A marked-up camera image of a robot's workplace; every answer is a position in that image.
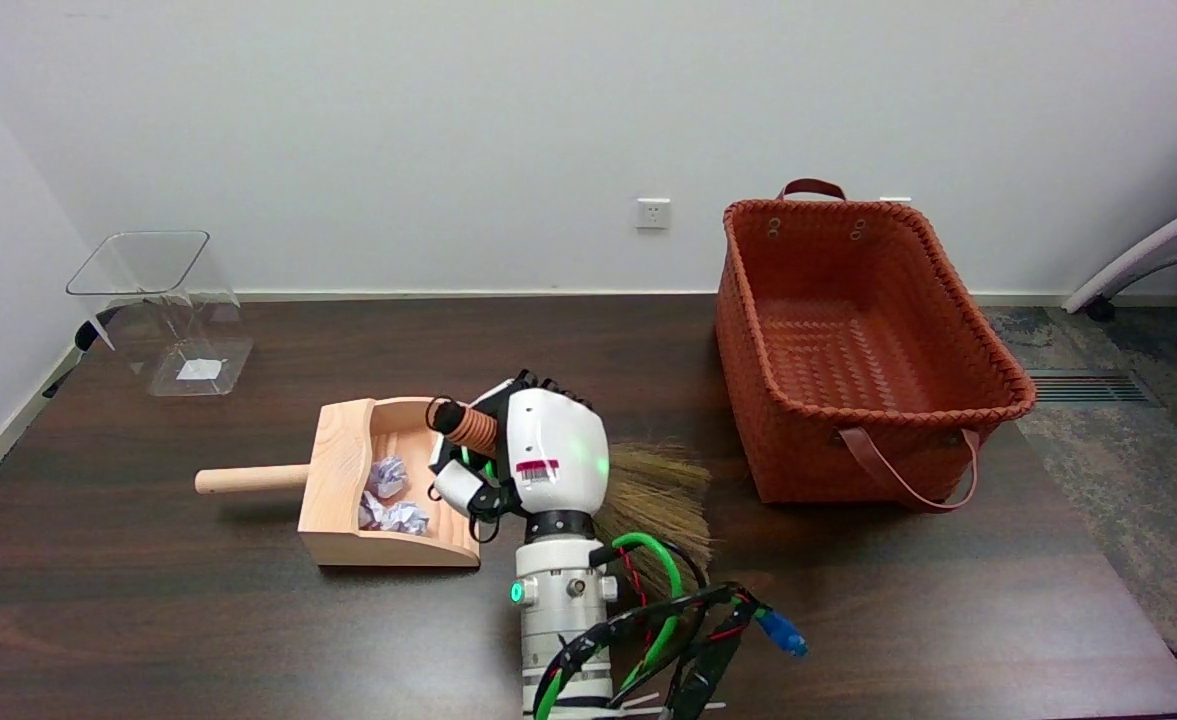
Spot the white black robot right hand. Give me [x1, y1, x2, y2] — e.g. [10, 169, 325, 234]
[426, 370, 611, 546]

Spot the straw hand broom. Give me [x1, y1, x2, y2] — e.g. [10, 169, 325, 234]
[425, 396, 714, 601]

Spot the red woven basket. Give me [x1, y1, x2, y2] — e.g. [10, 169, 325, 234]
[714, 178, 1038, 513]

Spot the wooden dustpan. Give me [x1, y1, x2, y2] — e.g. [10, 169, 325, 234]
[194, 397, 481, 569]

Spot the clear acrylic container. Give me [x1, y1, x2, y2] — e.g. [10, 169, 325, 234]
[65, 230, 255, 398]

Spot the floor vent grille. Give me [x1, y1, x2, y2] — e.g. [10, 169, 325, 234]
[1028, 370, 1154, 406]

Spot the green cable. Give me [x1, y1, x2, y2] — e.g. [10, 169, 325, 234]
[533, 532, 686, 720]

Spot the black braided cable bundle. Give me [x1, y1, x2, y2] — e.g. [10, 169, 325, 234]
[531, 582, 809, 720]

